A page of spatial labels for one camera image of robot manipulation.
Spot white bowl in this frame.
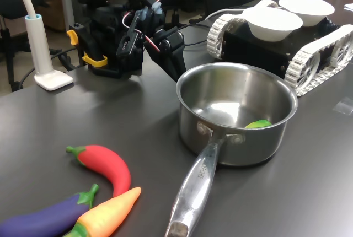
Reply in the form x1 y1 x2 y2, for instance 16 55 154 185
277 0 336 28
242 7 304 42

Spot purple toy aubergine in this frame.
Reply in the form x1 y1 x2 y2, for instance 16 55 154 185
0 184 100 237

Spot black vehicle with white tracks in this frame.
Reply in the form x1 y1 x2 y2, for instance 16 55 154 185
206 0 353 97

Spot long black cable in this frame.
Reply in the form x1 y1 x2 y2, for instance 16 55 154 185
165 15 210 47

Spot pale grey putty lump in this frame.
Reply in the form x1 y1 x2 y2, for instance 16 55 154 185
142 2 163 19

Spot steel pan with long handle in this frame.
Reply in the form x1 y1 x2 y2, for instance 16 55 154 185
164 62 299 237

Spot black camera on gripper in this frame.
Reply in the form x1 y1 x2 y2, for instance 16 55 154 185
115 10 139 57

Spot red toy chilli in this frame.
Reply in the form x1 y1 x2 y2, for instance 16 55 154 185
65 144 132 198

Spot orange toy carrot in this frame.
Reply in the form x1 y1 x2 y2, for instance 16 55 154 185
63 186 142 237

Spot green yellow toy corn cob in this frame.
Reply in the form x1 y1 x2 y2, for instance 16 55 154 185
244 120 272 129

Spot clear tape patch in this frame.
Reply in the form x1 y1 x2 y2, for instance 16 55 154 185
332 98 353 115

